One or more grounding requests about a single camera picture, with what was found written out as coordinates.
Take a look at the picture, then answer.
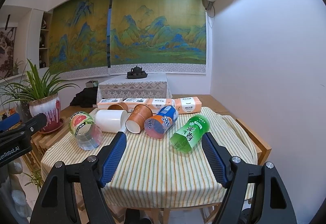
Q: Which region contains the small floor plant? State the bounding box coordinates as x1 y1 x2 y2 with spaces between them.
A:
24 169 44 193

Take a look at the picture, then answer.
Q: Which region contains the red white flower pot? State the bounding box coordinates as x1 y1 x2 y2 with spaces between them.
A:
29 93 64 134

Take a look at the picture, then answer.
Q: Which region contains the blue orange label cup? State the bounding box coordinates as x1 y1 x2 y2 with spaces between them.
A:
144 105 178 139

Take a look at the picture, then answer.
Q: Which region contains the small green box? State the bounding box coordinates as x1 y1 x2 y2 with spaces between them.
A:
85 81 98 88

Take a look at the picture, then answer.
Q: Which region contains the lace covered side table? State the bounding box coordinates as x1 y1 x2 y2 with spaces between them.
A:
97 73 172 102

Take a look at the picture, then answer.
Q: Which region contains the striped tablecloth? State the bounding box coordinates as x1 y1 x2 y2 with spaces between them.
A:
41 107 258 208

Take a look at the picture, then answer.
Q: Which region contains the right landscape painting blind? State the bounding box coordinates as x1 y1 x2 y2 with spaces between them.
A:
110 0 207 74

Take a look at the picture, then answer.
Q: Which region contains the tissue pack far right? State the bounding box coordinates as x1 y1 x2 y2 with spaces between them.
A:
175 96 202 114

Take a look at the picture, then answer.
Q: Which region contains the landscape painting blind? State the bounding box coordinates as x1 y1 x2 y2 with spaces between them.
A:
48 0 110 79
110 0 207 74

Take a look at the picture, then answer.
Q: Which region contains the white paper cup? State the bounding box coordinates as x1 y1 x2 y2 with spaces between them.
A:
95 110 128 133

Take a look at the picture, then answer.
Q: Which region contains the black teapot set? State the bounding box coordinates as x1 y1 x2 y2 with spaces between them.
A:
127 66 148 79

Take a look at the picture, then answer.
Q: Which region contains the tissue pack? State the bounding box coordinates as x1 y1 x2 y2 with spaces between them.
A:
145 98 175 114
97 98 123 110
123 98 148 113
175 96 202 114

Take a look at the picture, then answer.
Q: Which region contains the wooden wall shelf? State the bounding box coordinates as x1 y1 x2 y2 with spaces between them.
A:
39 12 52 68

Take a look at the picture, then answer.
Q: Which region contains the green spider plant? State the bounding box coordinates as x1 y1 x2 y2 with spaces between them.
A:
1 60 78 106

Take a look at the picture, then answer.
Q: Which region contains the flower scroll painting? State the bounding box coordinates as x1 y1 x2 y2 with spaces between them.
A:
0 27 16 78

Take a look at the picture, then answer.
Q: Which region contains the tissue pack far left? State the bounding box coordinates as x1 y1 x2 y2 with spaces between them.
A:
97 98 123 110

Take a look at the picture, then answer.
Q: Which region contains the left landscape painting blind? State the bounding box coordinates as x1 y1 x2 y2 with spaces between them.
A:
48 0 110 79

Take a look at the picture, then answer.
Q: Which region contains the green tea label cup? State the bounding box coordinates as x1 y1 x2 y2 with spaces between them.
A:
170 115 210 153

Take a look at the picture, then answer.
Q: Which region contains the grapefruit label plastic cup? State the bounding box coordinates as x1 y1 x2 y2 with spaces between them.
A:
69 111 102 151

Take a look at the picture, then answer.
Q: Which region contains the brown paper cup gold rim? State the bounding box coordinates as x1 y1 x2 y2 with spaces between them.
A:
108 102 128 112

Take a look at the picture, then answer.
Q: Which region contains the black bag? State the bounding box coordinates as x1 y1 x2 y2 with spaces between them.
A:
70 87 98 108

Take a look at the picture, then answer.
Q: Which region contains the brown paper cup lying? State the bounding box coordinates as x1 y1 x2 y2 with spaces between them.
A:
126 104 152 134

